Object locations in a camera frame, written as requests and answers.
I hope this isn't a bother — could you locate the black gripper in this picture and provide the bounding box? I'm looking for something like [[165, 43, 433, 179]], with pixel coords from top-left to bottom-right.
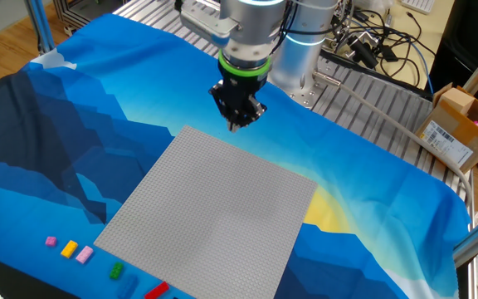
[[208, 77, 268, 133]]

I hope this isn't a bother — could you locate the green Lego brick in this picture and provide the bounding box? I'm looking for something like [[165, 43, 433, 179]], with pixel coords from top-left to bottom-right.
[[109, 262, 125, 281]]

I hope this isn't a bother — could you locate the blue Lego brick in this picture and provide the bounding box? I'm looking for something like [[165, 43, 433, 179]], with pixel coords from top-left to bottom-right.
[[116, 273, 139, 299]]

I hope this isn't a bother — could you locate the grey Lego baseplate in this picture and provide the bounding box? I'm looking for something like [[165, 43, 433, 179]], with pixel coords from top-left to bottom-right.
[[93, 125, 319, 299]]

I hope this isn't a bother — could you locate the red Lego plate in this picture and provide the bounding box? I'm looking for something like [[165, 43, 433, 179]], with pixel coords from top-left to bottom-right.
[[144, 281, 170, 299]]

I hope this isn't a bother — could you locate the light pink Lego brick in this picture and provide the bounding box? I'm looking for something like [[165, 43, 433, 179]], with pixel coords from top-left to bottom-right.
[[75, 245, 95, 265]]

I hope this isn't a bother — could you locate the yellow Lego brick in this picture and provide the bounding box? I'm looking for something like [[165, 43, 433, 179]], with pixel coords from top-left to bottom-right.
[[60, 239, 79, 259]]

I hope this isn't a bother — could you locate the blue mountain print cloth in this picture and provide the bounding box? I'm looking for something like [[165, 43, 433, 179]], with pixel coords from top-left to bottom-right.
[[0, 12, 472, 299]]

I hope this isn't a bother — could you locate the open cardboard box with label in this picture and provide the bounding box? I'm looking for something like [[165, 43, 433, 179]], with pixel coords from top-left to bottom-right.
[[415, 82, 478, 174]]

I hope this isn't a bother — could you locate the white keyboard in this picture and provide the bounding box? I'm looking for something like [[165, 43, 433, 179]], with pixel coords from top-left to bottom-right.
[[400, 0, 436, 14]]

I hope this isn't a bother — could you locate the small plain cardboard box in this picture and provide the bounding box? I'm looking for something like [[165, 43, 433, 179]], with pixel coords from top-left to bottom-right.
[[440, 86, 476, 116]]

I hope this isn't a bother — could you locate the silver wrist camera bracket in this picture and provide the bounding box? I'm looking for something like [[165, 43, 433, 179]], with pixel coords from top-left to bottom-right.
[[179, 0, 240, 47]]

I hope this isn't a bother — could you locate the blue cable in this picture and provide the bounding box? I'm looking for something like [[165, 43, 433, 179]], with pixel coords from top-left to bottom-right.
[[408, 41, 435, 95]]

